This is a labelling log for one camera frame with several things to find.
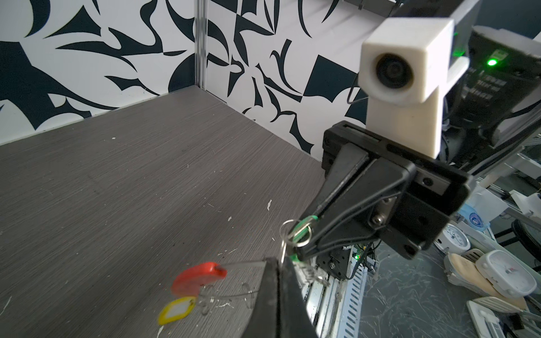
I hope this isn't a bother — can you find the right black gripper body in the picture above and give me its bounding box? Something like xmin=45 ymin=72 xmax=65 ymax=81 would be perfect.
xmin=323 ymin=121 xmax=473 ymax=259

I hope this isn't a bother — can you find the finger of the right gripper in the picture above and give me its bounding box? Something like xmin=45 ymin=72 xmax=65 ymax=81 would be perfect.
xmin=301 ymin=143 xmax=371 ymax=220
xmin=295 ymin=159 xmax=416 ymax=261

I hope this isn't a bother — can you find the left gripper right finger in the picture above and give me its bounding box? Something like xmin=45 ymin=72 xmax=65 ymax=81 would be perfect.
xmin=278 ymin=257 xmax=318 ymax=338

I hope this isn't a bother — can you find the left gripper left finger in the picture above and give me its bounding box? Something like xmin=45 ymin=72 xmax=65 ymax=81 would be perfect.
xmin=242 ymin=258 xmax=279 ymax=338

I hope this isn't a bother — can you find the green key tag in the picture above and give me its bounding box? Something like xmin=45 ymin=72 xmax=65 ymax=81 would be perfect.
xmin=283 ymin=215 xmax=318 ymax=249

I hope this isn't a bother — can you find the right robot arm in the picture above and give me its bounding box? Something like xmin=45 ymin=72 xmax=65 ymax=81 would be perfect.
xmin=283 ymin=1 xmax=540 ymax=262

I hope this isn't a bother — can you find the white round gauge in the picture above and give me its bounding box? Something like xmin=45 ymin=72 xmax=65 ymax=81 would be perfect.
xmin=434 ymin=223 xmax=471 ymax=255

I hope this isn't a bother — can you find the yellow tagged key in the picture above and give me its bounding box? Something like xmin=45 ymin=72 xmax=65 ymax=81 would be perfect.
xmin=157 ymin=297 xmax=197 ymax=326

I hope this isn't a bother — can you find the white scale device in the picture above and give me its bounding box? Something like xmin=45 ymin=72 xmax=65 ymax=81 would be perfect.
xmin=475 ymin=250 xmax=538 ymax=299

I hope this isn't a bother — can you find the white slotted cable duct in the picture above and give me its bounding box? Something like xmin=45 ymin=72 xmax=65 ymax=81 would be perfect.
xmin=331 ymin=264 xmax=369 ymax=338

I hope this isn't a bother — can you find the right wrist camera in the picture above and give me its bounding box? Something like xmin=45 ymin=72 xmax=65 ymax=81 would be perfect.
xmin=358 ymin=18 xmax=469 ymax=159

